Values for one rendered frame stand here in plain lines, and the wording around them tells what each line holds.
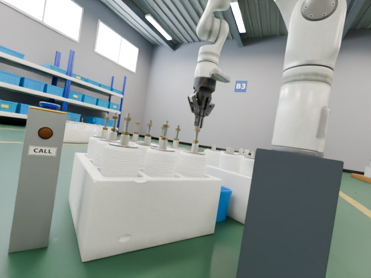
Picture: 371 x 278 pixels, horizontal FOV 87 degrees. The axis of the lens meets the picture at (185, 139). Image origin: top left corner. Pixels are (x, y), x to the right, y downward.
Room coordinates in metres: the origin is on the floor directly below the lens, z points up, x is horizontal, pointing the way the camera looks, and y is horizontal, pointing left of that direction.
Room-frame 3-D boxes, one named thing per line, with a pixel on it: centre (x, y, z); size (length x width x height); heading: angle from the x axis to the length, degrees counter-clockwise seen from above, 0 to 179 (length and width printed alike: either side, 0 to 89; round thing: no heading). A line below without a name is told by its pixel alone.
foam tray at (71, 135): (2.67, 1.62, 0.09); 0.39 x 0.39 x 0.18; 71
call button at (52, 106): (0.46, 0.33, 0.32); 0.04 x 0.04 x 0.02
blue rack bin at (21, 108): (4.19, 3.52, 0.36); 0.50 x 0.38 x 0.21; 65
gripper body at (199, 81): (0.65, -0.04, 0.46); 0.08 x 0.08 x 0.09
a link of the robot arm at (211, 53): (0.66, -0.04, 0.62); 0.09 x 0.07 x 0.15; 101
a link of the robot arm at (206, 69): (0.64, -0.05, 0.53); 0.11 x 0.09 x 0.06; 49
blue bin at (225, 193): (0.85, -0.09, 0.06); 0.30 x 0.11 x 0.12; 36
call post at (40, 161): (0.45, 0.32, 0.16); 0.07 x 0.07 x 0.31; 35
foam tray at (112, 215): (0.68, 0.13, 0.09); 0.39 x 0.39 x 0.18; 35
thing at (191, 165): (0.65, -0.04, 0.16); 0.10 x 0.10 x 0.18
